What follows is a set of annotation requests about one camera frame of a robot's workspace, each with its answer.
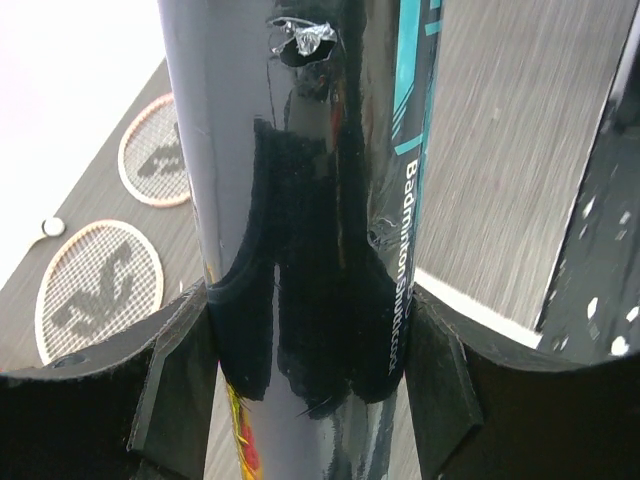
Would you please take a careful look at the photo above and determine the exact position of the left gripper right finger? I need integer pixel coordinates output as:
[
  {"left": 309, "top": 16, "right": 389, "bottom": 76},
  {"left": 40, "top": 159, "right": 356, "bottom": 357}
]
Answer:
[{"left": 406, "top": 288, "right": 639, "bottom": 479}]

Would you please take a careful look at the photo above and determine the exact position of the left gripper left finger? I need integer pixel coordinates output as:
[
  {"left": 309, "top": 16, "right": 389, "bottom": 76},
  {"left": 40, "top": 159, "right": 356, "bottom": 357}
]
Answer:
[{"left": 1, "top": 282, "right": 215, "bottom": 479}]

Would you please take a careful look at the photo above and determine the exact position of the black shuttlecock tube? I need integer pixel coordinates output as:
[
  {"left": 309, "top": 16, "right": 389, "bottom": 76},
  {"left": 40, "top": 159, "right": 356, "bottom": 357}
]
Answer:
[{"left": 159, "top": 1, "right": 443, "bottom": 479}]

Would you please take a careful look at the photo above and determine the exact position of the left pink badminton racket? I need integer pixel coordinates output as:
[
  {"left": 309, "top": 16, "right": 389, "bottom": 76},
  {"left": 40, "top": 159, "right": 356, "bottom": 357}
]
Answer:
[{"left": 34, "top": 220, "right": 164, "bottom": 364}]

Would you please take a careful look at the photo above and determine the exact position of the pink badminton racket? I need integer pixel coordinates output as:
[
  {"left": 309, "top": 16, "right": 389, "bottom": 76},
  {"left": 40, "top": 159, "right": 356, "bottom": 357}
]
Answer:
[
  {"left": 34, "top": 220, "right": 164, "bottom": 364},
  {"left": 117, "top": 92, "right": 190, "bottom": 208}
]

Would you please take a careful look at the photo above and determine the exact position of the right pink badminton racket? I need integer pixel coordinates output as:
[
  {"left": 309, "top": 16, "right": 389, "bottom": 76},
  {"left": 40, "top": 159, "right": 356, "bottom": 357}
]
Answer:
[{"left": 117, "top": 92, "right": 190, "bottom": 208}]

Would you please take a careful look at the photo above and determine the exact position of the white shuttlecock at back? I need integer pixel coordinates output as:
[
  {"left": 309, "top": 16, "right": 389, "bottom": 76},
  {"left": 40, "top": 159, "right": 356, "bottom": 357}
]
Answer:
[{"left": 29, "top": 217, "right": 66, "bottom": 248}]

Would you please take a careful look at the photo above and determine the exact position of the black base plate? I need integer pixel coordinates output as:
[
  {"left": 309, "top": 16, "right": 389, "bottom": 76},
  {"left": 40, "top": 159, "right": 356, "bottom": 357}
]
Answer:
[{"left": 536, "top": 19, "right": 639, "bottom": 364}]

